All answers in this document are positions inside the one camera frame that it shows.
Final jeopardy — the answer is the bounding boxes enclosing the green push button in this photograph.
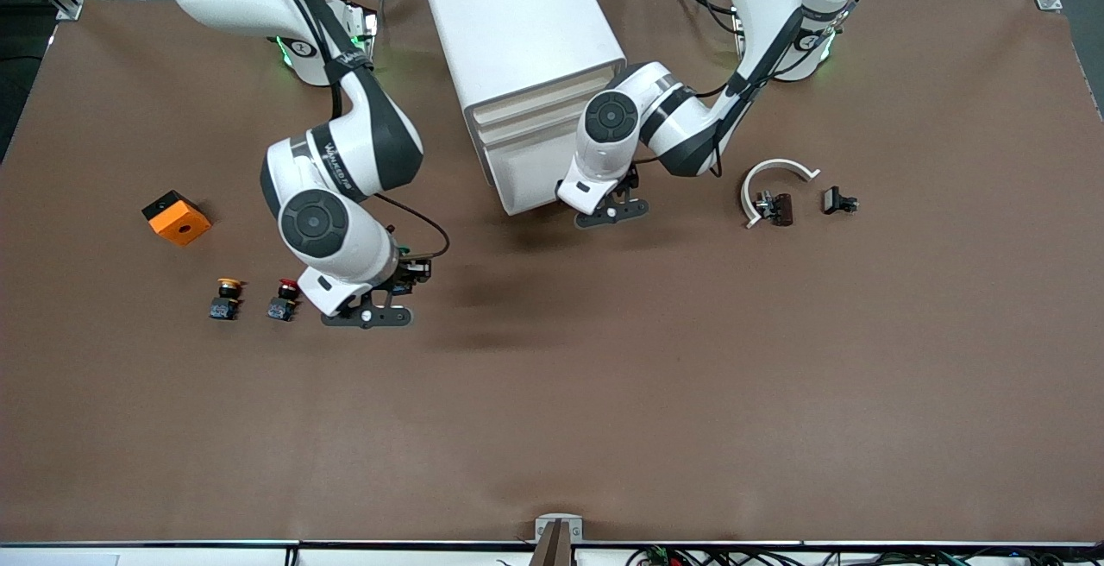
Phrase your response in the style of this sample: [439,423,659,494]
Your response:
[388,241,415,298]

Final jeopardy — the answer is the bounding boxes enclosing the red push button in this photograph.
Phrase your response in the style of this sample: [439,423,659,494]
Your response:
[265,279,303,323]

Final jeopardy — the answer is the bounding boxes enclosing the yellow push button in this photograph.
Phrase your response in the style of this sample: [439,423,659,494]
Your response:
[208,278,246,322]

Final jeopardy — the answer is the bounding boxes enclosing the white drawer cabinet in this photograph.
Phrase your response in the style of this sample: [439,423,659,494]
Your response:
[417,0,628,217]

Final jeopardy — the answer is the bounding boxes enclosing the dark brown small component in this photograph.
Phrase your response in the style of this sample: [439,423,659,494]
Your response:
[753,191,794,228]

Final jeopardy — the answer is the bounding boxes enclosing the brown paper table cover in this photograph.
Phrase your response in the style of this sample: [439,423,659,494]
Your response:
[0,0,1104,545]

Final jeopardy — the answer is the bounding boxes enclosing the orange box with hole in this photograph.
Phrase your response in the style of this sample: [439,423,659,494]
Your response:
[141,190,213,248]

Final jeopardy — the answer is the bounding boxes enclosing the white curved plastic ring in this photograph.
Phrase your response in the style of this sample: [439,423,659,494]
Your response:
[740,158,822,230]

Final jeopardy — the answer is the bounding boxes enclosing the black left arm base cable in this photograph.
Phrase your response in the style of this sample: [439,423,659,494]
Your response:
[667,0,736,32]

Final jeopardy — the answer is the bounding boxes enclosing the grey metal bracket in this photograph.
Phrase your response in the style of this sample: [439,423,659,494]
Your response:
[534,513,585,566]

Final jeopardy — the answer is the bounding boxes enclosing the tangled cable bundle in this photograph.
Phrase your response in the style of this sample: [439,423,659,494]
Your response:
[496,544,1104,566]

